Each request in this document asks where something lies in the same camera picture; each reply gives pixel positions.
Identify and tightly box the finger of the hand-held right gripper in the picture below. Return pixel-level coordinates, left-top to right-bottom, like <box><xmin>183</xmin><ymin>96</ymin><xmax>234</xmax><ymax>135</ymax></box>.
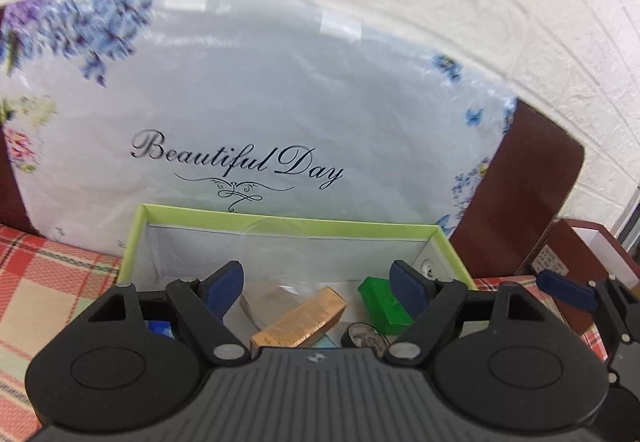
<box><xmin>536</xmin><ymin>270</ymin><xmax>640</xmax><ymax>349</ymax></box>

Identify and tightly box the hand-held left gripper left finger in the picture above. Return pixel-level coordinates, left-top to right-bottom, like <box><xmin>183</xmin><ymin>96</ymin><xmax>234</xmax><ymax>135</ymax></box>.
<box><xmin>87</xmin><ymin>260</ymin><xmax>246</xmax><ymax>366</ymax></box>

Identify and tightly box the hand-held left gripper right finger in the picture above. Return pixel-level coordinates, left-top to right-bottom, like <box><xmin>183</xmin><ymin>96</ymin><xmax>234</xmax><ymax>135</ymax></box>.
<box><xmin>382</xmin><ymin>259</ymin><xmax>547</xmax><ymax>366</ymax></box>

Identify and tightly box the small green box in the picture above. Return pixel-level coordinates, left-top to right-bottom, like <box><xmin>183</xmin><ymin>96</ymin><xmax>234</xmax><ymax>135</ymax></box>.
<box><xmin>357</xmin><ymin>276</ymin><xmax>416</xmax><ymax>336</ymax></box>

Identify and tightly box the green cardboard box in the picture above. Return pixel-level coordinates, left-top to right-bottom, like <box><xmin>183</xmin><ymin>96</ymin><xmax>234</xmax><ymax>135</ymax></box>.
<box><xmin>116</xmin><ymin>203</ymin><xmax>479</xmax><ymax>353</ymax></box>

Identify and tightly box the brown cardboard box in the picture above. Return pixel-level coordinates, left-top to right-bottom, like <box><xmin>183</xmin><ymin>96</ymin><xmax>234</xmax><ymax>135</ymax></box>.
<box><xmin>519</xmin><ymin>217</ymin><xmax>640</xmax><ymax>336</ymax></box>

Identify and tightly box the small round metal tin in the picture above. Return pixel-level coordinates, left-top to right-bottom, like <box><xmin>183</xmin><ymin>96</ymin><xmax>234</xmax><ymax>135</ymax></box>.
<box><xmin>341</xmin><ymin>321</ymin><xmax>389</xmax><ymax>351</ymax></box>

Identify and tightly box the blue packet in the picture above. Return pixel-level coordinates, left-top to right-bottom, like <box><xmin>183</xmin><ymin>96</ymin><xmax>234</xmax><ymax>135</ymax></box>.
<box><xmin>145</xmin><ymin>319</ymin><xmax>177</xmax><ymax>341</ymax></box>

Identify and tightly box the copper coloured block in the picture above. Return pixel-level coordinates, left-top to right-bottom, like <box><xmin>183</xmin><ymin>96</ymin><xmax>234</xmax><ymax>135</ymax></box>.
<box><xmin>249</xmin><ymin>286</ymin><xmax>348</xmax><ymax>351</ymax></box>

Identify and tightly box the plaid bed sheet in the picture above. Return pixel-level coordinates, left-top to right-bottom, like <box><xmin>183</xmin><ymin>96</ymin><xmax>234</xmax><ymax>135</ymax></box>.
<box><xmin>0</xmin><ymin>222</ymin><xmax>640</xmax><ymax>442</ymax></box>

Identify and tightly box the white floral plastic bag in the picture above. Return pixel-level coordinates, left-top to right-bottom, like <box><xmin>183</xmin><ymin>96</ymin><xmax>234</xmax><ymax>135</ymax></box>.
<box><xmin>0</xmin><ymin>0</ymin><xmax>519</xmax><ymax>257</ymax></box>

